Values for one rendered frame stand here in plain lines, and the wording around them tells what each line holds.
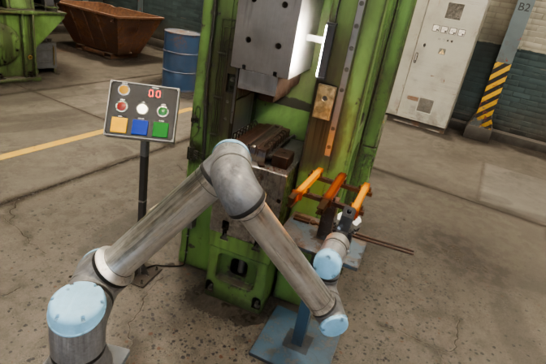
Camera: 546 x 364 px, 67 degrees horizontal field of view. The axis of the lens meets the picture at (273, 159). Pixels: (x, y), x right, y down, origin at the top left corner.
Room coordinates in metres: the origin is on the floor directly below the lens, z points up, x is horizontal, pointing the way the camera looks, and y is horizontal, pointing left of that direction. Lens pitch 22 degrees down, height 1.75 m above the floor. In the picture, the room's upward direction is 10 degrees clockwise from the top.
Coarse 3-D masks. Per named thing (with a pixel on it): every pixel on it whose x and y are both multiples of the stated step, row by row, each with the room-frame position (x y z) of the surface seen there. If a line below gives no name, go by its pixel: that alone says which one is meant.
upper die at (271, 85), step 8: (240, 72) 1.98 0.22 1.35; (248, 72) 1.97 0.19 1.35; (256, 72) 1.96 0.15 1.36; (240, 80) 1.98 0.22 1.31; (248, 80) 1.97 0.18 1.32; (256, 80) 1.96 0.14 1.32; (264, 80) 1.95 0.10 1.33; (272, 80) 1.94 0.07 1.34; (280, 80) 1.98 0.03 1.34; (288, 80) 2.12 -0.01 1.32; (296, 80) 2.27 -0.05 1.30; (240, 88) 1.98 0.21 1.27; (248, 88) 1.97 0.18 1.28; (256, 88) 1.96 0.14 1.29; (264, 88) 1.95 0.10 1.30; (272, 88) 1.94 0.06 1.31; (280, 88) 2.00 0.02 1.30; (288, 88) 2.14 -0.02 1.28
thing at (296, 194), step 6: (318, 168) 1.87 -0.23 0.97; (312, 174) 1.79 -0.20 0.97; (318, 174) 1.80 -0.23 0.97; (306, 180) 1.70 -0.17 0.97; (312, 180) 1.71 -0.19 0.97; (300, 186) 1.63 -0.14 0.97; (306, 186) 1.64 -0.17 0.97; (294, 192) 1.54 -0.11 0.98; (300, 192) 1.56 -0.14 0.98; (288, 198) 1.49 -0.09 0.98; (294, 198) 1.52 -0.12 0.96; (300, 198) 1.55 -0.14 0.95; (288, 204) 1.49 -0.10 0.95; (294, 204) 1.51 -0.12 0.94
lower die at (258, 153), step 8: (256, 128) 2.27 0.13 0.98; (264, 128) 2.27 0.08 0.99; (280, 128) 2.31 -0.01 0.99; (240, 136) 2.09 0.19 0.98; (248, 136) 2.09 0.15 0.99; (256, 136) 2.11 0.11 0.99; (272, 136) 2.15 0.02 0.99; (288, 136) 2.33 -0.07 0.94; (248, 144) 1.96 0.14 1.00; (264, 144) 2.01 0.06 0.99; (272, 144) 2.03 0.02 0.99; (256, 152) 1.95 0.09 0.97; (264, 152) 1.94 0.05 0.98; (256, 160) 1.95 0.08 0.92; (264, 160) 1.93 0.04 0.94
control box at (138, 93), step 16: (112, 80) 1.98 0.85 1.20; (112, 96) 1.95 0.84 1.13; (128, 96) 1.97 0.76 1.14; (144, 96) 1.98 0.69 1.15; (160, 96) 2.00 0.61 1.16; (176, 96) 2.02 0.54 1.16; (112, 112) 1.91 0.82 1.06; (128, 112) 1.93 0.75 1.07; (176, 112) 1.98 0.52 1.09; (128, 128) 1.89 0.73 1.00
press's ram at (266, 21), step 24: (240, 0) 2.00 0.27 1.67; (264, 0) 1.97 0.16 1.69; (288, 0) 1.94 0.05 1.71; (312, 0) 2.09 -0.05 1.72; (240, 24) 1.99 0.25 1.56; (264, 24) 1.96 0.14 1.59; (288, 24) 1.93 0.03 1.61; (312, 24) 2.18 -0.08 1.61; (240, 48) 1.99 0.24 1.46; (264, 48) 1.96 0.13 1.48; (288, 48) 1.93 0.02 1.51; (312, 48) 2.27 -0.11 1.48; (264, 72) 1.95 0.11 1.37; (288, 72) 1.92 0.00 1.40
